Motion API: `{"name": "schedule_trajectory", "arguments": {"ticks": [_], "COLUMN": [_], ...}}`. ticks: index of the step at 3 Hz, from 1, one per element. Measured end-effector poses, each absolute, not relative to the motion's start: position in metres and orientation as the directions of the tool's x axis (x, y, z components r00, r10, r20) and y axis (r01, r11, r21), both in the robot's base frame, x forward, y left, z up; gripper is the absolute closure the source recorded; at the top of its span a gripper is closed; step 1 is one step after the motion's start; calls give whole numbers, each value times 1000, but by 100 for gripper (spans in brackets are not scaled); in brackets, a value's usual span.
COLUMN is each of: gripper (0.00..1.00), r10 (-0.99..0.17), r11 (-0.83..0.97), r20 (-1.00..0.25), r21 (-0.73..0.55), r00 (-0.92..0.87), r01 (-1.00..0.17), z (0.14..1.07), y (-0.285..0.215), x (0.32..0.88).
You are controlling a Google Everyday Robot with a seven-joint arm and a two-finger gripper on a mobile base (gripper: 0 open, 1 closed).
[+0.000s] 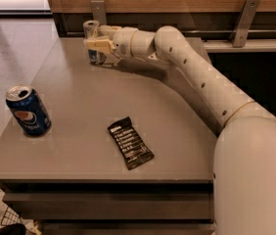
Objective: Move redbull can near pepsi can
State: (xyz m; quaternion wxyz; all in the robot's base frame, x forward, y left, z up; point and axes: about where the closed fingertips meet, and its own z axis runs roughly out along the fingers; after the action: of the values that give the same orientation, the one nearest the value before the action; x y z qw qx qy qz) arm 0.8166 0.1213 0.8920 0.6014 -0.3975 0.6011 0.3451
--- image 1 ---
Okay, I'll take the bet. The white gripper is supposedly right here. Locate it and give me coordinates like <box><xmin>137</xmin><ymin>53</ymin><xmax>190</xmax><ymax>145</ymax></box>
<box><xmin>83</xmin><ymin>25</ymin><xmax>138</xmax><ymax>58</ymax></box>

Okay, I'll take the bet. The silver blue redbull can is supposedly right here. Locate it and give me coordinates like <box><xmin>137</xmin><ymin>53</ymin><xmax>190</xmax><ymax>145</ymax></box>
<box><xmin>83</xmin><ymin>21</ymin><xmax>106</xmax><ymax>65</ymax></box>

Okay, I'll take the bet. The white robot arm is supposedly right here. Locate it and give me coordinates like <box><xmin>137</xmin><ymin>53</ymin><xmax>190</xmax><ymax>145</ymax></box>
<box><xmin>84</xmin><ymin>25</ymin><xmax>276</xmax><ymax>235</ymax></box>

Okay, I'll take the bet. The blue pepsi can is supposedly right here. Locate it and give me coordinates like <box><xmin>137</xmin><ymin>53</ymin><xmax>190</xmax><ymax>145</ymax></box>
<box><xmin>6</xmin><ymin>84</ymin><xmax>51</xmax><ymax>136</ymax></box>

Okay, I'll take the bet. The black snack bar wrapper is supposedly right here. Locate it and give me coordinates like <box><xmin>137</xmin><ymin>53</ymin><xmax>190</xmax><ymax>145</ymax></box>
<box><xmin>108</xmin><ymin>117</ymin><xmax>155</xmax><ymax>170</ymax></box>

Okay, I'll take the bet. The grey upper drawer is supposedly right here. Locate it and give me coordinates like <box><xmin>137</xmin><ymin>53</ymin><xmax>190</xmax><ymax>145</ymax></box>
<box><xmin>3</xmin><ymin>193</ymin><xmax>213</xmax><ymax>220</ymax></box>

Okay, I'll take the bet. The grey drawer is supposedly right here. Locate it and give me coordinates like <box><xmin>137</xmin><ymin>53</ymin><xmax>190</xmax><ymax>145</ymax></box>
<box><xmin>3</xmin><ymin>193</ymin><xmax>213</xmax><ymax>220</ymax></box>
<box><xmin>43</xmin><ymin>222</ymin><xmax>214</xmax><ymax>235</ymax></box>

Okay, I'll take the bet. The grey lower drawer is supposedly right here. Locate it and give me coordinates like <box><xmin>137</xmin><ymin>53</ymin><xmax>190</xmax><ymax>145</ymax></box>
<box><xmin>43</xmin><ymin>222</ymin><xmax>214</xmax><ymax>235</ymax></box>

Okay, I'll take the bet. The left metal bracket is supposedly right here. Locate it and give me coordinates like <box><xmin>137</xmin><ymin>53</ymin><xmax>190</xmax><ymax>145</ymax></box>
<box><xmin>91</xmin><ymin>0</ymin><xmax>107</xmax><ymax>24</ymax></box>

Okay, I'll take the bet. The metal bracket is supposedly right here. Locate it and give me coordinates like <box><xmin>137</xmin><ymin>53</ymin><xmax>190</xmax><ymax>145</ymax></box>
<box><xmin>231</xmin><ymin>0</ymin><xmax>260</xmax><ymax>48</ymax></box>
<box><xmin>91</xmin><ymin>0</ymin><xmax>107</xmax><ymax>24</ymax></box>

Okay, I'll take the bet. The horizontal metal rail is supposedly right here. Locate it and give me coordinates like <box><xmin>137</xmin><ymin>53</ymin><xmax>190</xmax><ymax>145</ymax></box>
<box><xmin>67</xmin><ymin>29</ymin><xmax>276</xmax><ymax>39</ymax></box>

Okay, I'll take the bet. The right metal bracket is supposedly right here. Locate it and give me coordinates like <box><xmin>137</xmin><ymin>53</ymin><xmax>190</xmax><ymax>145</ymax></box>
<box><xmin>231</xmin><ymin>0</ymin><xmax>260</xmax><ymax>48</ymax></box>

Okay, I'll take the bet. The black wire basket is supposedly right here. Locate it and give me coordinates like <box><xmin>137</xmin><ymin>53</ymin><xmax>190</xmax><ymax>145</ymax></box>
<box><xmin>0</xmin><ymin>207</ymin><xmax>22</xmax><ymax>226</ymax></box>

